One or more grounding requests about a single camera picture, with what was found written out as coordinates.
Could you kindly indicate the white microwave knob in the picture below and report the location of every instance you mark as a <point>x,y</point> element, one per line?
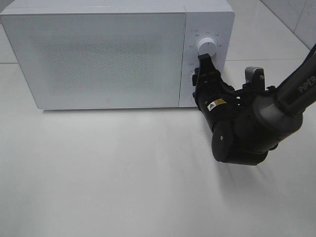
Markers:
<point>194,79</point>
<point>207,45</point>

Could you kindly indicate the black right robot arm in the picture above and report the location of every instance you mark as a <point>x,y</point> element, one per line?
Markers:
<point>248,123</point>

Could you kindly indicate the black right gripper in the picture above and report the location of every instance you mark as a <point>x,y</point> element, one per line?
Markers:
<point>213,96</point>

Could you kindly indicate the white microwave door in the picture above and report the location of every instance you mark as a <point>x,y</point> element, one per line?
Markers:
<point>96,61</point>

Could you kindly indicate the white microwave oven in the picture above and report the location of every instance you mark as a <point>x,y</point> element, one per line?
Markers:
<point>202,18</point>

